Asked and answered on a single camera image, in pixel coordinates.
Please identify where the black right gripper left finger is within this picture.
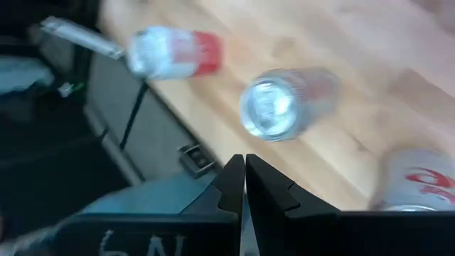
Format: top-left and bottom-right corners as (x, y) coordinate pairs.
(52, 154), (246, 256)

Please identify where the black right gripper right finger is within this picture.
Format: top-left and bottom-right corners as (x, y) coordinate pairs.
(245, 154), (455, 256)

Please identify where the silver Diet Coke can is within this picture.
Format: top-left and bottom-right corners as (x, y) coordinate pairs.
(238, 67), (341, 142)
(368, 148), (455, 213)

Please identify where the pink and silver Spindrift can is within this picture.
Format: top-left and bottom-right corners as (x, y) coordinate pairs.
(126, 24), (224, 81)

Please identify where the grey metal corner bracket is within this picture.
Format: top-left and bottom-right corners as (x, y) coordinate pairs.
(176, 143), (217, 179)

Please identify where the thin black cable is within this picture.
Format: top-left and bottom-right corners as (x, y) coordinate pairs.
(119, 80), (150, 151)

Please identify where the white perforated metal bracket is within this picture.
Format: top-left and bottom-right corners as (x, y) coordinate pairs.
(39, 16), (126, 60)

